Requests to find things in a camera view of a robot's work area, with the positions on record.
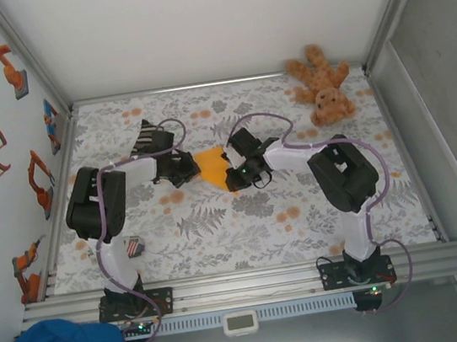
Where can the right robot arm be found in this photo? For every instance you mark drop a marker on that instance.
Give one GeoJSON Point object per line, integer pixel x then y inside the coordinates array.
{"type": "Point", "coordinates": [339, 172]}

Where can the flag print sock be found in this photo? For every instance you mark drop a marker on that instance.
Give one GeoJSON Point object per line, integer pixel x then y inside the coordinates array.
{"type": "Point", "coordinates": [135, 247]}

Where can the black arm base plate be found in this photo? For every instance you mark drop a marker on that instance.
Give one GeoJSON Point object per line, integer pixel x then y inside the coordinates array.
{"type": "Point", "coordinates": [330, 277]}
{"type": "Point", "coordinates": [163, 299]}

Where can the white timer display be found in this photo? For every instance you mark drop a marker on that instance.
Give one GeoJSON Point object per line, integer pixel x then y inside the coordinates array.
{"type": "Point", "coordinates": [240, 323]}

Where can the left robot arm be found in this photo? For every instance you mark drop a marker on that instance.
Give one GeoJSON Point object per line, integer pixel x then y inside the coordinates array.
{"type": "Point", "coordinates": [92, 203]}

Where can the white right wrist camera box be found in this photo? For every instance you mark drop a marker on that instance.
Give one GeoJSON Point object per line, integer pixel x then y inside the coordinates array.
{"type": "Point", "coordinates": [229, 156]}

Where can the controller board with green light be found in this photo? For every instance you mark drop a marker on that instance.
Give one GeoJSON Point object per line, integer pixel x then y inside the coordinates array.
{"type": "Point", "coordinates": [138, 329]}
{"type": "Point", "coordinates": [371, 293]}

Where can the aluminium frame post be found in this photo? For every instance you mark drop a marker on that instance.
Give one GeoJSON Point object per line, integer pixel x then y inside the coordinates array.
{"type": "Point", "coordinates": [29, 58]}
{"type": "Point", "coordinates": [395, 7]}

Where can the brown teddy bear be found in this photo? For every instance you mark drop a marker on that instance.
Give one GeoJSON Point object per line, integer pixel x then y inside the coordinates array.
{"type": "Point", "coordinates": [329, 101]}

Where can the floral fern print tablecloth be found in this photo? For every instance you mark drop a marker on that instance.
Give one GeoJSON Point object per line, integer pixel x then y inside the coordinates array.
{"type": "Point", "coordinates": [222, 244]}

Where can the orange cloth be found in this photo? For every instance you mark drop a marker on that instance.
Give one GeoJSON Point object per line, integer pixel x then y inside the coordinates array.
{"type": "Point", "coordinates": [211, 167]}

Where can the wide aluminium frame rail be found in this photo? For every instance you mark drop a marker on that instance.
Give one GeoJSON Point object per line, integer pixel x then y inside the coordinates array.
{"type": "Point", "coordinates": [249, 287]}

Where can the black white striped sock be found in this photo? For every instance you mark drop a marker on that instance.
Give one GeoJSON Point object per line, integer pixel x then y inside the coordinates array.
{"type": "Point", "coordinates": [142, 134]}

